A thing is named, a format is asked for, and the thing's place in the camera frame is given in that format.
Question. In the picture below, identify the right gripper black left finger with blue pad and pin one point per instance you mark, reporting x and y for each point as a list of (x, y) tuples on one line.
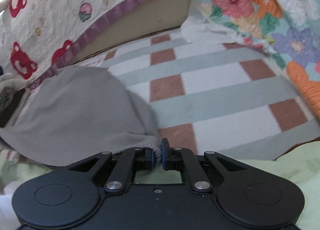
[(115, 172)]

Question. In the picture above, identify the light green sheet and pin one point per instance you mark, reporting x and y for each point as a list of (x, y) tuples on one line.
[(300, 166)]

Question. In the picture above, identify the grey knit garment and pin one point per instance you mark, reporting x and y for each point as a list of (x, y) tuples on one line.
[(80, 112)]

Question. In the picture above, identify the floral colourful blanket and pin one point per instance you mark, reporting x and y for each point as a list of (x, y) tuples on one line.
[(287, 30)]

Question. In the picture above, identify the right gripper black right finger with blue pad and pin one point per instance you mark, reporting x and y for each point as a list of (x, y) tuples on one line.
[(201, 173)]

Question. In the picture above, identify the beige mattress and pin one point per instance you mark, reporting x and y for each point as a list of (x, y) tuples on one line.
[(150, 17)]

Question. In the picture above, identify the checkered white brown blanket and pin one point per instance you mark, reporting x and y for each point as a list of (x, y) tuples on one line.
[(210, 96)]

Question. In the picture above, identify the white quilt red bears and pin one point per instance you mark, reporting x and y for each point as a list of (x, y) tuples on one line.
[(38, 36)]

